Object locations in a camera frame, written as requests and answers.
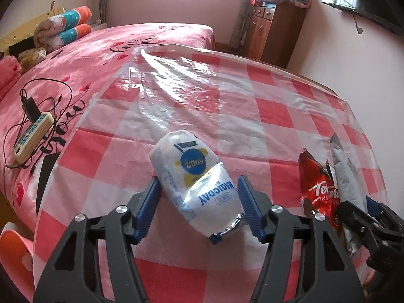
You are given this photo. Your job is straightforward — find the cream power strip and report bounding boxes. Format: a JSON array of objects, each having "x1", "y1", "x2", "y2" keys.
[{"x1": 13, "y1": 112, "x2": 55, "y2": 165}]

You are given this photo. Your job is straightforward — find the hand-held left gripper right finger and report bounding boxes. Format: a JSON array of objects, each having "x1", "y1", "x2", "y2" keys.
[{"x1": 237, "y1": 174, "x2": 365, "y2": 303}]

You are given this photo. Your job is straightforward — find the red snack bag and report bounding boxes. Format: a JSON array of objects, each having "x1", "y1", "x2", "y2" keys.
[{"x1": 298, "y1": 148, "x2": 344, "y2": 237}]

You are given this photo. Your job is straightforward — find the brown wooden cabinet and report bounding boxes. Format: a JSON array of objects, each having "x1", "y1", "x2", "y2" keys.
[{"x1": 243, "y1": 0, "x2": 307, "y2": 69}]

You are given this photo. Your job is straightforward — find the patterned curtain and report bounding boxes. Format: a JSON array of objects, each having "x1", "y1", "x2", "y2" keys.
[{"x1": 230, "y1": 0, "x2": 254, "y2": 50}]

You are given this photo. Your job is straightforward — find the white snack bag blue circle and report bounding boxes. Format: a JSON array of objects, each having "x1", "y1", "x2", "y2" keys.
[{"x1": 149, "y1": 129, "x2": 248, "y2": 245}]

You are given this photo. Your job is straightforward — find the black flat object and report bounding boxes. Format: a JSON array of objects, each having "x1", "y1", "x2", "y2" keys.
[{"x1": 36, "y1": 152, "x2": 63, "y2": 213}]

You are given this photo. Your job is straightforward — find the black charger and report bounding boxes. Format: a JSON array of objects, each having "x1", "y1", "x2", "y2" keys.
[{"x1": 20, "y1": 98, "x2": 41, "y2": 122}]

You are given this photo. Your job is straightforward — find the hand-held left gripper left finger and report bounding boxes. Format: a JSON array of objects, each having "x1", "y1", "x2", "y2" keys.
[{"x1": 33, "y1": 177, "x2": 162, "y2": 303}]

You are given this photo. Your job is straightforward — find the grey curtain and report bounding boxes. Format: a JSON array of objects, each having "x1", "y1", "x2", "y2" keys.
[{"x1": 97, "y1": 0, "x2": 112, "y2": 30}]

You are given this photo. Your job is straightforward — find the large white foil bag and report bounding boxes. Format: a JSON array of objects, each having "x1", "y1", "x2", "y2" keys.
[{"x1": 325, "y1": 133, "x2": 368, "y2": 256}]

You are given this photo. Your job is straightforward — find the orange plastic stool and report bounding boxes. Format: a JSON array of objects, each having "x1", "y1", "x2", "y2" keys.
[{"x1": 0, "y1": 222, "x2": 36, "y2": 303}]

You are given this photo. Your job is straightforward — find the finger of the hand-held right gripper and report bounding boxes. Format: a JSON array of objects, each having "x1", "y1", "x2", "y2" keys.
[
  {"x1": 365, "y1": 195, "x2": 404, "y2": 228},
  {"x1": 335, "y1": 200, "x2": 381, "y2": 239}
]

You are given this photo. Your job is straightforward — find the person's right hand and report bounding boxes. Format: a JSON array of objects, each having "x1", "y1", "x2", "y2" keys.
[{"x1": 362, "y1": 270, "x2": 377, "y2": 291}]

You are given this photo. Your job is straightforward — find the pink pillow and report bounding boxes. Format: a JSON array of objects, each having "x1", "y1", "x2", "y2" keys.
[{"x1": 0, "y1": 55, "x2": 22, "y2": 101}]

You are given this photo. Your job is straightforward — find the black television cable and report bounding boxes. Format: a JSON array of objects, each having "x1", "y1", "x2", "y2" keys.
[{"x1": 351, "y1": 13, "x2": 364, "y2": 35}]

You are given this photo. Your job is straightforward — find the cream floral pillow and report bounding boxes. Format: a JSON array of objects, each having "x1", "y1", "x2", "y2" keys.
[{"x1": 17, "y1": 48, "x2": 48, "y2": 67}]

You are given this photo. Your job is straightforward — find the wall-mounted television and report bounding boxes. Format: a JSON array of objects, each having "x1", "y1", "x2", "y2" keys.
[{"x1": 322, "y1": 0, "x2": 404, "y2": 36}]

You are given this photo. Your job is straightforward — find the pink printed bed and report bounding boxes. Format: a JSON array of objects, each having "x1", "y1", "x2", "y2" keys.
[{"x1": 0, "y1": 23, "x2": 215, "y2": 228}]

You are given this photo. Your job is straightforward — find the red checkered plastic tablecloth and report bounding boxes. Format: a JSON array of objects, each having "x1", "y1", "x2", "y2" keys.
[{"x1": 33, "y1": 42, "x2": 389, "y2": 303}]

